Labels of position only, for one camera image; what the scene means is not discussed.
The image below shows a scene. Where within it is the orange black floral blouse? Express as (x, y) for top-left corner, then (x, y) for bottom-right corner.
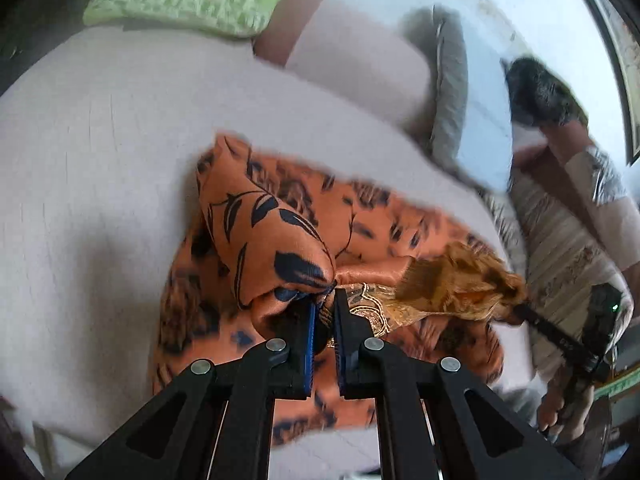
(150, 134), (527, 445)

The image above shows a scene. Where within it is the person's right hand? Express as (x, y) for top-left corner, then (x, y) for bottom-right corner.
(537, 365), (594, 444)

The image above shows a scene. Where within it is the white grey printed cloth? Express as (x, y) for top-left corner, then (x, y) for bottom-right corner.
(564, 145), (629, 207)

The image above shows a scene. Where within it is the brown cardboard box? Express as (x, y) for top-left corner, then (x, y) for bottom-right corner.
(513, 120), (639, 295)

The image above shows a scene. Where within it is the light blue grey pillow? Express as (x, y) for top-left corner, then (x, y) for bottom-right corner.
(405, 4), (513, 193)

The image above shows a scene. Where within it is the pink brown bolster cushion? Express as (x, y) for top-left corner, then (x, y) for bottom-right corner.
(253, 0), (435, 138)

